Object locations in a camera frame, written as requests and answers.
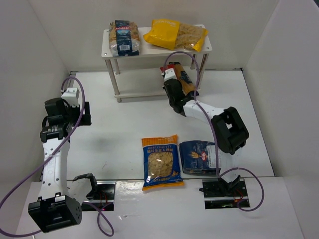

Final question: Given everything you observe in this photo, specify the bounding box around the spaghetti pack red yellow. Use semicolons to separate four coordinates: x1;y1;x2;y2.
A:
160;62;195;97

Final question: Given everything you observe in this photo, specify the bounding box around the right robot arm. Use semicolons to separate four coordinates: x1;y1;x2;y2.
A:
163;77;249;195

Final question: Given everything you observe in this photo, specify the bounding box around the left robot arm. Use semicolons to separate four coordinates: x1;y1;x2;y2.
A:
28;98;97;233

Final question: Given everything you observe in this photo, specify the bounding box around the white two-tier shelf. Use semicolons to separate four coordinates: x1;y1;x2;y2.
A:
100;24;212;103

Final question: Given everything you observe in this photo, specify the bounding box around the dark blue pasta box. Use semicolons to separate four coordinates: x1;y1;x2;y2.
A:
179;140;216;176

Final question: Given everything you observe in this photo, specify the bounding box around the yellow fusilli pasta bag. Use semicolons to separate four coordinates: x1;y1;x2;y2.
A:
144;18;208;52

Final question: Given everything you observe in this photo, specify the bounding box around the blue Agnesi pasta bag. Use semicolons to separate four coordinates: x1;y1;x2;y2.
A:
109;20;141;57

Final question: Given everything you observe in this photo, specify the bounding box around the orange blue orecchiette bag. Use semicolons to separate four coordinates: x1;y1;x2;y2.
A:
142;134;184;192

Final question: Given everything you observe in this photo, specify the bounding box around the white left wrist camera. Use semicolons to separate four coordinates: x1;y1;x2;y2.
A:
61;88;80;108

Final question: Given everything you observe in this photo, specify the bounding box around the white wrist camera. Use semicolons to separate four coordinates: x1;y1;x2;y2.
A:
161;65;177;81
61;88;80;108

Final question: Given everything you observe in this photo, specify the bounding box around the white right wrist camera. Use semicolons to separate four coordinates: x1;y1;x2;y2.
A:
161;65;177;81

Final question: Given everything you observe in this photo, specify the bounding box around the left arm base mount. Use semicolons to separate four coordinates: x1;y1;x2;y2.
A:
82;181;116;211

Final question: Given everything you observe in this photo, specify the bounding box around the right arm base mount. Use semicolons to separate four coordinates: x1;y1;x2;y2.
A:
199;179;250;209

